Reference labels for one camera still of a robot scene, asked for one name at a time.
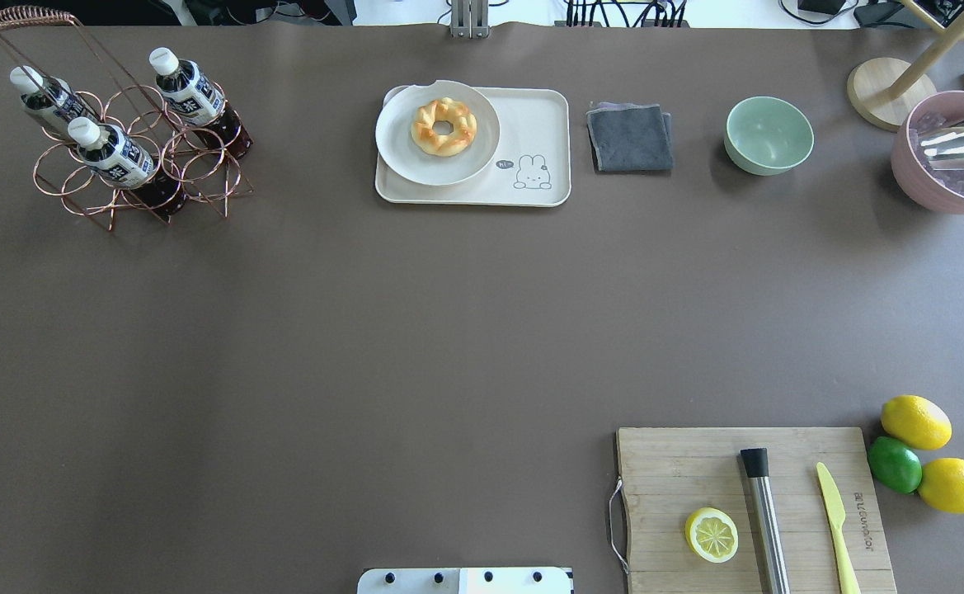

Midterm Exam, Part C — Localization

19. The tea bottle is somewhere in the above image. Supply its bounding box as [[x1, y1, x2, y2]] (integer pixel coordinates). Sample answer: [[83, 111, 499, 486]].
[[68, 116, 187, 219], [148, 46, 252, 159], [9, 65, 101, 140]]

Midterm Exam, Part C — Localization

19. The cream serving tray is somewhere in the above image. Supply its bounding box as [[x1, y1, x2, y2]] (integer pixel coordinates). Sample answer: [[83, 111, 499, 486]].
[[374, 84, 571, 207]]

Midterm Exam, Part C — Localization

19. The cream round plate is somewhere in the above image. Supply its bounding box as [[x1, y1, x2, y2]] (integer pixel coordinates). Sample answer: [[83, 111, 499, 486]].
[[375, 80, 501, 186]]

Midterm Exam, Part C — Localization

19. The grey folded cloth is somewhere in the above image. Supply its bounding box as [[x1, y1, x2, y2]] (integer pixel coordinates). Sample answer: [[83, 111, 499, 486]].
[[586, 101, 675, 172]]

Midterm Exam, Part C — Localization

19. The wooden cutting board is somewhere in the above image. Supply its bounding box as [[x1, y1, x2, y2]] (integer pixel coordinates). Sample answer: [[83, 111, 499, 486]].
[[617, 427, 896, 593]]

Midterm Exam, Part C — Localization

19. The steel muddler black tip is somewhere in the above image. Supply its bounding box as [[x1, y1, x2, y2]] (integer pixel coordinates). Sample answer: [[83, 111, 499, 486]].
[[741, 447, 791, 593]]

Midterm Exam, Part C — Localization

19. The green bowl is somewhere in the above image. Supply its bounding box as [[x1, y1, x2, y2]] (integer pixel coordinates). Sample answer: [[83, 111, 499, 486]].
[[723, 97, 815, 176]]

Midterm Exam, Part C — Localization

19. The half lemon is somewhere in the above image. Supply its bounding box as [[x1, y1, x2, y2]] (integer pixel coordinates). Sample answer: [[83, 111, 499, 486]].
[[684, 507, 739, 563]]

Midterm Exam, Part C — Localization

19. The green lime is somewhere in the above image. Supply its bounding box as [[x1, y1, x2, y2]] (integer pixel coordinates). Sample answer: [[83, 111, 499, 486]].
[[867, 436, 924, 495]]

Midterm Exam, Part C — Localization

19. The wooden stand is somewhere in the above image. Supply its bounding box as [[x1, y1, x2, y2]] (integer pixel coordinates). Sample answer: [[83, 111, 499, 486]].
[[847, 1, 964, 131]]

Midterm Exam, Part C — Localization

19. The whole lemon upper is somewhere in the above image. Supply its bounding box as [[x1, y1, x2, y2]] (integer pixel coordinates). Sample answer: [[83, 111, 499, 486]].
[[880, 394, 952, 450]]

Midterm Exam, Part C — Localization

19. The whole lemon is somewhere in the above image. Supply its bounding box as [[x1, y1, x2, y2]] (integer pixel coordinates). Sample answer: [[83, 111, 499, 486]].
[[880, 394, 952, 450], [916, 458, 964, 514]]

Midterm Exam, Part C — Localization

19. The yellow plastic knife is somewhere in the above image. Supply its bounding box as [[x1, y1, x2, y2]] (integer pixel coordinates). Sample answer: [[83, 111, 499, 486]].
[[815, 462, 862, 594]]

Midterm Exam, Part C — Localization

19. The pink ice bowl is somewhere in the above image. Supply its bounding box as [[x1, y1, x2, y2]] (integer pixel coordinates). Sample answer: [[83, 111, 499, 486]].
[[890, 90, 964, 215]]

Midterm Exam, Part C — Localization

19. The whole lemon lower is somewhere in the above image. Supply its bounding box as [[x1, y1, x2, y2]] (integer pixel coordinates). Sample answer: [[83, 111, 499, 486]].
[[916, 458, 964, 514]]

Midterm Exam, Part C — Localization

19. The glazed ring donut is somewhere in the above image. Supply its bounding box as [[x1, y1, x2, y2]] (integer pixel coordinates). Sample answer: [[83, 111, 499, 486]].
[[410, 97, 478, 158]]

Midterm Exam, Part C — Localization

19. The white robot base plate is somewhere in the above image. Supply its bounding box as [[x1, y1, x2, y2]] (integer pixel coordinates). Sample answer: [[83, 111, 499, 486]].
[[356, 565, 575, 593]]

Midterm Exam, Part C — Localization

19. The copper wire bottle rack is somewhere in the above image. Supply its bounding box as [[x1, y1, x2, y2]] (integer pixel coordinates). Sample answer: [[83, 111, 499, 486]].
[[0, 5, 254, 230]]

